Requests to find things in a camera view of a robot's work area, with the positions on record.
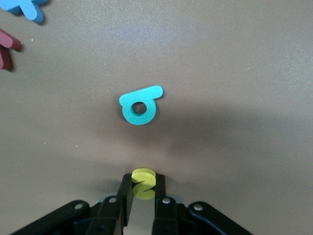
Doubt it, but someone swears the teal foam letter g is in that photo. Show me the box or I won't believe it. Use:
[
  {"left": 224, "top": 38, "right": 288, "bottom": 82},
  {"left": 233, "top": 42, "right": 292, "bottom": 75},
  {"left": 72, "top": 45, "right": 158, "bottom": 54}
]
[{"left": 119, "top": 85, "right": 164, "bottom": 127}]

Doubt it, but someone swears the yellow foam letter s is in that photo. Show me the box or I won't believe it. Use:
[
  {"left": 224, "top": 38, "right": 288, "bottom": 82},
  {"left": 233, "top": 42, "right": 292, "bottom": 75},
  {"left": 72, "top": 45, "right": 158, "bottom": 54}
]
[{"left": 131, "top": 167, "right": 157, "bottom": 201}]

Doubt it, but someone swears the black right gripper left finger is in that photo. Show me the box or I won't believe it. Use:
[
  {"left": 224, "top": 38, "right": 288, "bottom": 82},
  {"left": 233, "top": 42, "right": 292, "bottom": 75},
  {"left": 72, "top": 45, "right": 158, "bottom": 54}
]
[{"left": 9, "top": 173, "right": 134, "bottom": 235}]

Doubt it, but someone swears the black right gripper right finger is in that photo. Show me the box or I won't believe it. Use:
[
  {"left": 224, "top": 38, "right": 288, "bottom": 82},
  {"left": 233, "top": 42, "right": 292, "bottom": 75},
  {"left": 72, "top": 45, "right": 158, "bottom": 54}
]
[{"left": 151, "top": 174, "right": 252, "bottom": 235}]

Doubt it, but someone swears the dark red foam letter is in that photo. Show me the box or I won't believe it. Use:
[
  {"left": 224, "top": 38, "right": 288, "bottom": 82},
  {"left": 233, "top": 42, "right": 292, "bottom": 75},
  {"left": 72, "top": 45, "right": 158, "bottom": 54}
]
[{"left": 0, "top": 28, "right": 22, "bottom": 71}]

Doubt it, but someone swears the blue foam letter x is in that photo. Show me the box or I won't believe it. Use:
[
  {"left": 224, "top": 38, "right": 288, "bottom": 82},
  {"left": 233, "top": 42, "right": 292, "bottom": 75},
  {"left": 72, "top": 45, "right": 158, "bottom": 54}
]
[{"left": 0, "top": 0, "right": 51, "bottom": 24}]

